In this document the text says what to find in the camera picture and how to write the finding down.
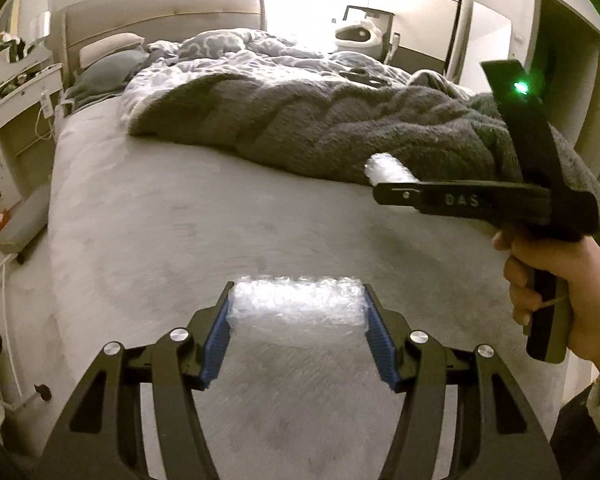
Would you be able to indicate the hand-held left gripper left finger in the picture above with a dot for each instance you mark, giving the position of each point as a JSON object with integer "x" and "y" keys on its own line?
{"x": 215, "y": 345}

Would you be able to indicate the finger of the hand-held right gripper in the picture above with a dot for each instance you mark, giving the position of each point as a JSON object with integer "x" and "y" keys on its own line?
{"x": 395, "y": 194}

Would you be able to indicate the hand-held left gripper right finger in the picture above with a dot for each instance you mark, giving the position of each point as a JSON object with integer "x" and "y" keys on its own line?
{"x": 380, "y": 345}

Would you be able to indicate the small bubble wrap wad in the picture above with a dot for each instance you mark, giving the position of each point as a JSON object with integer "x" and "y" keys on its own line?
{"x": 387, "y": 170}

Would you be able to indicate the large bubble wrap roll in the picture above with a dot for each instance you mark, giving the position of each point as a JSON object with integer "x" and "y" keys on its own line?
{"x": 297, "y": 310}

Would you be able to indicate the person's right forearm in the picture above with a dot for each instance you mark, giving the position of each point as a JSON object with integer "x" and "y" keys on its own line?
{"x": 590, "y": 435}

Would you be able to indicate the person's right hand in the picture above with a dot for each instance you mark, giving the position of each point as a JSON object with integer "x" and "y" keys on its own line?
{"x": 592, "y": 300}

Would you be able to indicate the grey fleece blanket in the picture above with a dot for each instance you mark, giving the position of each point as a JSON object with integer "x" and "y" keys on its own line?
{"x": 330, "y": 125}

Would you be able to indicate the bed with grey sheet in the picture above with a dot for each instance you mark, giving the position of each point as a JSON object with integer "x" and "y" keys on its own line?
{"x": 180, "y": 235}

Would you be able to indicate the dark curved object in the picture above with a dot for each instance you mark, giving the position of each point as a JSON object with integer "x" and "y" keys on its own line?
{"x": 362, "y": 76}

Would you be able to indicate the dark door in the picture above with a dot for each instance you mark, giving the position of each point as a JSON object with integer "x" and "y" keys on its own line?
{"x": 570, "y": 85}

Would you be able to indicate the blue patterned duvet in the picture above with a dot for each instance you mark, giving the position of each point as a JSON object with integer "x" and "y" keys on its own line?
{"x": 290, "y": 55}

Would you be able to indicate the white wardrobe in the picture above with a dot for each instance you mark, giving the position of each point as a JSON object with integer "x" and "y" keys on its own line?
{"x": 420, "y": 10}

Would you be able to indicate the grey upholstered headboard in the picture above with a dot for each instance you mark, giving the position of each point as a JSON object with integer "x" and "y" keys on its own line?
{"x": 180, "y": 10}

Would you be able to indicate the grey-green pillow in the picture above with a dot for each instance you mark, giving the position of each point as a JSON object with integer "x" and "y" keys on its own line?
{"x": 105, "y": 75}

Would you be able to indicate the white power strip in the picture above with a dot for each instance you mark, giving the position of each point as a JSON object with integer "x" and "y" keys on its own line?
{"x": 45, "y": 104}

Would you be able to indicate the white vanity table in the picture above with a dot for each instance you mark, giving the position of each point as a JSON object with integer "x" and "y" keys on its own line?
{"x": 10, "y": 125}

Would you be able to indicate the beige pillow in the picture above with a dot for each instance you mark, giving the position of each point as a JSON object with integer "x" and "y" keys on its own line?
{"x": 110, "y": 47}

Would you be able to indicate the oval vanity mirror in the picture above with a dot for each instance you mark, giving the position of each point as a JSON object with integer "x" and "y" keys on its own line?
{"x": 22, "y": 20}

